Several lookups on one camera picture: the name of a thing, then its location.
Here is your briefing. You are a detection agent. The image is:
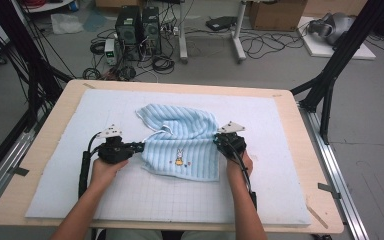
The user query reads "black metal stand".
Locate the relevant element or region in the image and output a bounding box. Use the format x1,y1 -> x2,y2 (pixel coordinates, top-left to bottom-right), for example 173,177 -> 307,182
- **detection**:
291,0 -> 384,144

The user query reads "person's left hand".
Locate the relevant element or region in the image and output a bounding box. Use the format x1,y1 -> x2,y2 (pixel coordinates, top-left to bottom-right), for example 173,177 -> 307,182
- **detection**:
90,156 -> 129,188

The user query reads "grey headset device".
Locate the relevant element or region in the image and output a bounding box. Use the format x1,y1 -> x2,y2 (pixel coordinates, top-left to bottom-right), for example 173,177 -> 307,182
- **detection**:
308,12 -> 356,46

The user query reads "black tape piece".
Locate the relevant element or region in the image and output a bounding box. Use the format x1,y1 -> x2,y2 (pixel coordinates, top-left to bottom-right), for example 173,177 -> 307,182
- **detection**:
8,166 -> 30,177
317,182 -> 342,200

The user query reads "black flat box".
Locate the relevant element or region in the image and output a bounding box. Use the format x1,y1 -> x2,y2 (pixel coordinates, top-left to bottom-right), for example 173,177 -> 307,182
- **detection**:
205,15 -> 238,32

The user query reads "clear plastic bag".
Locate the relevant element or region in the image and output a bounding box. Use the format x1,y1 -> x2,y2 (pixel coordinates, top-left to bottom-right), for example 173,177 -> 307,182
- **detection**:
50,13 -> 85,35

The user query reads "white floor board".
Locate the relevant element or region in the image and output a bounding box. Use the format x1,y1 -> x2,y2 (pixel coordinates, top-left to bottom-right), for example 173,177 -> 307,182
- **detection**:
296,16 -> 377,61

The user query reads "person's right hand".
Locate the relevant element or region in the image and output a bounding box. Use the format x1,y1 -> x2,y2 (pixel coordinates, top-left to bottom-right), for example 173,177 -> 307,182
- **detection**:
225,150 -> 254,178

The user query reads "black metal frame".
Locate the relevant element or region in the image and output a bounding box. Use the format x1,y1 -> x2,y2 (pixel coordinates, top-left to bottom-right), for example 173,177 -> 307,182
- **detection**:
0,0 -> 74,181

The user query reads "white power supply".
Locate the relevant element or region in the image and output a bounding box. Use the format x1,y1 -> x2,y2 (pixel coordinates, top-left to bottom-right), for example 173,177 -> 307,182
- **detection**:
104,38 -> 118,66

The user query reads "black computer tower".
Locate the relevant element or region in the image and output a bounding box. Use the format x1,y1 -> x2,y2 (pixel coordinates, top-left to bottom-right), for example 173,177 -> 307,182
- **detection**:
141,6 -> 163,56
114,5 -> 143,61

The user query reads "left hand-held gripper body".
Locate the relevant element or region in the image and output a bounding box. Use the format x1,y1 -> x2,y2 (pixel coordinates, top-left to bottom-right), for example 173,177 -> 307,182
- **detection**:
94,123 -> 135,165

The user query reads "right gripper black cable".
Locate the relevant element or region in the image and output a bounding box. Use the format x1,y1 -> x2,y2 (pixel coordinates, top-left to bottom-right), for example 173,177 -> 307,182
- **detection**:
228,141 -> 258,211

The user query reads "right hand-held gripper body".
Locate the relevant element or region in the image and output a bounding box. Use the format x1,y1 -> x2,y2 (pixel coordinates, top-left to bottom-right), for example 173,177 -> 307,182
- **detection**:
214,121 -> 248,159

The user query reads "aluminium rail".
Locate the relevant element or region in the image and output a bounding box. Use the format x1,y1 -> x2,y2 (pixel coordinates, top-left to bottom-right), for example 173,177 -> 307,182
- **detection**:
298,103 -> 369,240
0,109 -> 48,218

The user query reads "tangle of floor cables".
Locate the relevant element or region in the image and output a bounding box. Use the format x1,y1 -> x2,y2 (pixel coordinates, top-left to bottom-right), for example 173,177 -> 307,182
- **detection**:
81,19 -> 306,82

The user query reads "open cardboard box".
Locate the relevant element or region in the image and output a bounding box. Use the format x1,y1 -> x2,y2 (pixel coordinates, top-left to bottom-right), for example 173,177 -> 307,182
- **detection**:
249,0 -> 308,32

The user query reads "grey-legged desk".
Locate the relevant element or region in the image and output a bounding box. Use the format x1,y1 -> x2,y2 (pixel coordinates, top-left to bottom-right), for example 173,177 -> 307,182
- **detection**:
178,0 -> 248,64

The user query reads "light blue striped towel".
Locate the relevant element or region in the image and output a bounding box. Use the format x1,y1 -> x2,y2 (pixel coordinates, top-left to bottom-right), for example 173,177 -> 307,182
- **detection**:
135,103 -> 222,183

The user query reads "white foam mat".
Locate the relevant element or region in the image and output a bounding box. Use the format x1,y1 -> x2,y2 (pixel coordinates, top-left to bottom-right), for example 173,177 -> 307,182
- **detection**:
24,88 -> 313,226

